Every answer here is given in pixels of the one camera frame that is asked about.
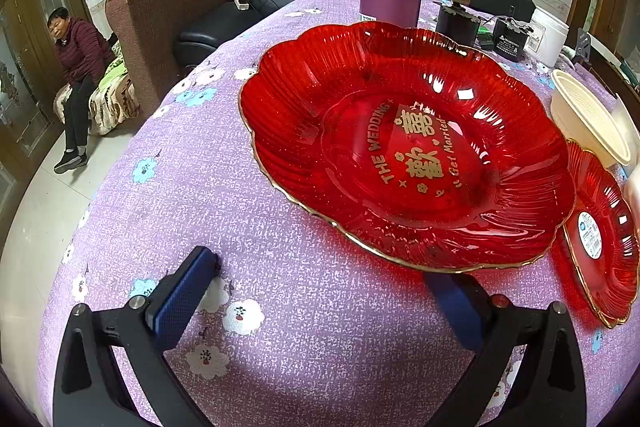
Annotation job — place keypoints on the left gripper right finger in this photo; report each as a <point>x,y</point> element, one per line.
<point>525,361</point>

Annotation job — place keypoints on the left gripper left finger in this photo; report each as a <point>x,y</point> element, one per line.
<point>89,389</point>

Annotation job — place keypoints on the small red plate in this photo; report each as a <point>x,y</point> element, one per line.
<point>600,238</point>

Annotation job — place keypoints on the large red wedding plate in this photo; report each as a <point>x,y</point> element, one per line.
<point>421,151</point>

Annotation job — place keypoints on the large beige plastic bowl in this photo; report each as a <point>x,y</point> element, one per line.
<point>583,118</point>

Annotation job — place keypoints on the purple floral tablecloth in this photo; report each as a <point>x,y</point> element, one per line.
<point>304,328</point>

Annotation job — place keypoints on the seated person in maroon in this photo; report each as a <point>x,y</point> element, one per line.
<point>84,55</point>

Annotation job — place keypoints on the white plastic jar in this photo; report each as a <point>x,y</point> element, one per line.
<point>547,38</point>

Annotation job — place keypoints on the small black motor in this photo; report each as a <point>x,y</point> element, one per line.
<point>509,37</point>

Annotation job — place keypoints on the brown armchair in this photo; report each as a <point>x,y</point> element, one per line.
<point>146,31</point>

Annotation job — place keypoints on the wooden glass door cabinet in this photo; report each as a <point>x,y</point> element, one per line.
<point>30,79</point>

